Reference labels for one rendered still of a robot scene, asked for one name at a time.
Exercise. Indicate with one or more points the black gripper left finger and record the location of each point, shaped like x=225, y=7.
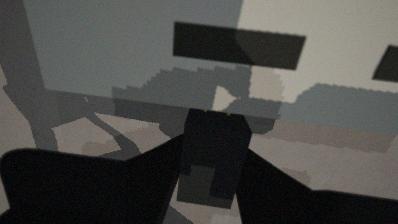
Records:
x=134, y=191

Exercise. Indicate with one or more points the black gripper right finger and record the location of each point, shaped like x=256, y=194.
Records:
x=267, y=195

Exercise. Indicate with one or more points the black two-prong plug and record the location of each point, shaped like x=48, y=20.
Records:
x=214, y=148

